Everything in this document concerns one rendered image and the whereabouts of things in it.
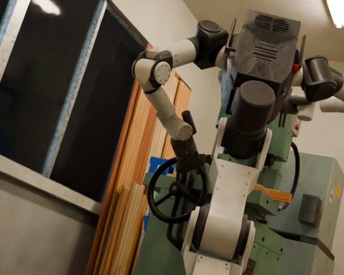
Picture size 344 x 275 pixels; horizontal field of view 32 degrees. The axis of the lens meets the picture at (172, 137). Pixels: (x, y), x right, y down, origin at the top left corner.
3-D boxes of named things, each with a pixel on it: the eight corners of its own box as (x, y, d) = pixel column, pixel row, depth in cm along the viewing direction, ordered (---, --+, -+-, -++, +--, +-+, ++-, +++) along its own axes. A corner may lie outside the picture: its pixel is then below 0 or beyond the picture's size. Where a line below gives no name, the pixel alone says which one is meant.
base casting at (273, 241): (148, 214, 272) (154, 195, 274) (205, 240, 318) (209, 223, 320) (236, 232, 247) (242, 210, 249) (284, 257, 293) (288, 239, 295)
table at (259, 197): (130, 178, 272) (134, 165, 273) (164, 196, 296) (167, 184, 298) (250, 198, 239) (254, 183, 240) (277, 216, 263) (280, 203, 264)
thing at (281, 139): (265, 154, 291) (272, 126, 294) (272, 160, 298) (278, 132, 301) (281, 156, 286) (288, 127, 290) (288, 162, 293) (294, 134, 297)
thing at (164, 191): (158, 196, 272) (160, 187, 273) (181, 207, 289) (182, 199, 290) (236, 209, 250) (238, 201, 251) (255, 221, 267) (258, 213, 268)
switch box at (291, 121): (280, 129, 303) (286, 100, 307) (286, 136, 311) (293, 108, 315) (291, 130, 299) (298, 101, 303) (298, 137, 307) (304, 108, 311)
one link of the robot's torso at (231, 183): (247, 253, 172) (276, 120, 195) (188, 237, 174) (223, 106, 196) (239, 269, 186) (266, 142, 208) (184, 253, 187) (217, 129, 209)
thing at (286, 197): (179, 184, 287) (182, 176, 288) (181, 185, 289) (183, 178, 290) (288, 202, 257) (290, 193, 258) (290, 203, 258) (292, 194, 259)
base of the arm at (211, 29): (220, 40, 213) (235, 30, 222) (190, 25, 217) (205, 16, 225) (209, 75, 223) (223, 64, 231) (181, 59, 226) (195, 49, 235)
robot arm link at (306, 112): (295, 99, 269) (320, 100, 263) (290, 120, 266) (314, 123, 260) (287, 88, 260) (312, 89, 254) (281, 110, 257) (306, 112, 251)
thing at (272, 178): (254, 191, 284) (260, 167, 287) (260, 195, 290) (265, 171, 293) (273, 193, 279) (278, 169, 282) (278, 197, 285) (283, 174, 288)
